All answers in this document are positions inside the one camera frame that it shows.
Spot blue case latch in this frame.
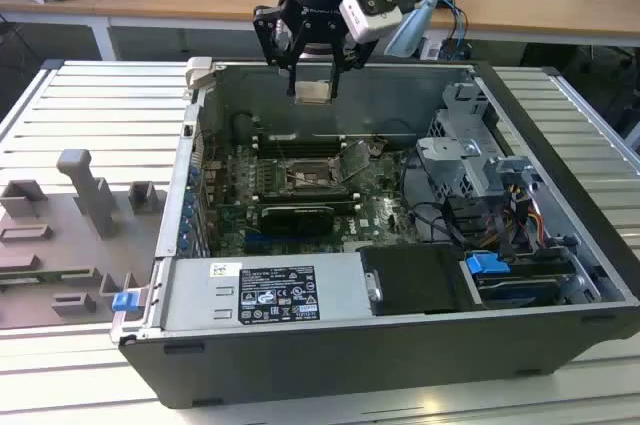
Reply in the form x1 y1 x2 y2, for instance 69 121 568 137
112 291 139 314

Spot black RAM slot bank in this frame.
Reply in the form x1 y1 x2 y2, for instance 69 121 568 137
258 187 362 207

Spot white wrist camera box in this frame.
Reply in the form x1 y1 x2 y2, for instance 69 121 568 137
339 0 404 44

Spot silver finned heatsink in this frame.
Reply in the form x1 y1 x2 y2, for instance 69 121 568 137
342 234 374 254

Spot grey case release latch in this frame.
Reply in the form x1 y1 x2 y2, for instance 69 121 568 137
184 57 216 91

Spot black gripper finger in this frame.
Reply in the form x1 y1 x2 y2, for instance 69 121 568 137
327 37 379 102
252 0 307 97

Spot CPU socket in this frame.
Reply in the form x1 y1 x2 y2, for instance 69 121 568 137
259 157 346 196

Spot grey parts rack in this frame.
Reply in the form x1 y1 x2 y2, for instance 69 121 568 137
0 147 169 331

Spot silver metal drive cage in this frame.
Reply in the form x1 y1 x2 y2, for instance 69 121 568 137
414 82 506 201

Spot silver CPU plate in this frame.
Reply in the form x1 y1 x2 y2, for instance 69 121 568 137
294 79 334 105

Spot orange and yellow wires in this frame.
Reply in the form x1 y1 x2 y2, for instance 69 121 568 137
504 184 546 246

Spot black plastic air shroud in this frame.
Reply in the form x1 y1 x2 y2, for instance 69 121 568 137
359 244 474 316

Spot green motherboard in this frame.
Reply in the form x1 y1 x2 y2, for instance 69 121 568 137
199 137 431 256

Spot black graphics card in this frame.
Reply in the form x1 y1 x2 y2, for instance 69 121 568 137
259 203 335 239

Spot thick black cable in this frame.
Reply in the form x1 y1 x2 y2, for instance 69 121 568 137
402 149 466 249

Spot blue disk carrier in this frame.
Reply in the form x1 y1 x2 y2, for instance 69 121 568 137
464 252 511 276

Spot metal socket cover frame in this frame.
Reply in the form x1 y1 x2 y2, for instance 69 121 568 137
334 140 375 184

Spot blue cable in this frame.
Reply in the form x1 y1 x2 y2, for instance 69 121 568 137
439 0 471 54

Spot black RAM stick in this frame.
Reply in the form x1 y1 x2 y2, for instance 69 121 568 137
257 133 347 147

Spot black hard disk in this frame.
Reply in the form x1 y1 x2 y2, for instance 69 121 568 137
474 269 561 309

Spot silver power supply box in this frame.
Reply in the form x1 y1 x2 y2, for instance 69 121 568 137
159 252 384 331

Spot black open PC case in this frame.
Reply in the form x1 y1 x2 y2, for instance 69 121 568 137
110 55 640 409

